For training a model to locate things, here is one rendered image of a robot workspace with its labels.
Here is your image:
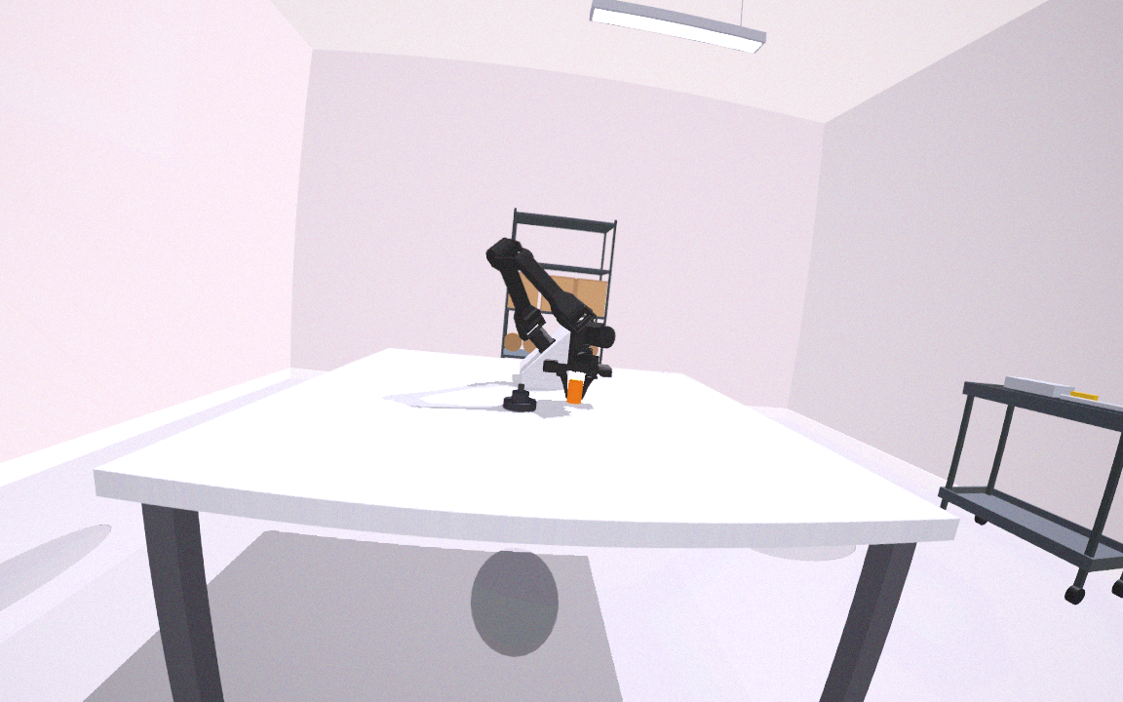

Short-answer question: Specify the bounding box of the orange knob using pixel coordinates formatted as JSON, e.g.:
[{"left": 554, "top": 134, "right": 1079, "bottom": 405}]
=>
[{"left": 566, "top": 379, "right": 584, "bottom": 405}]

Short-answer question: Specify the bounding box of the dark grey round pedestal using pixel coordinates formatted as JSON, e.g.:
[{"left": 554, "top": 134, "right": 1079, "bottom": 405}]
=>
[{"left": 502, "top": 384, "right": 537, "bottom": 412}]

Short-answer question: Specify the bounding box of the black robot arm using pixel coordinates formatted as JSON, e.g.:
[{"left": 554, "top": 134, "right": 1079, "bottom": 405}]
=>
[{"left": 485, "top": 238, "right": 617, "bottom": 373}]

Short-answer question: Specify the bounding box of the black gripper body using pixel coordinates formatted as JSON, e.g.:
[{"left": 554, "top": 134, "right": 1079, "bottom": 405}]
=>
[{"left": 544, "top": 341, "right": 613, "bottom": 379}]

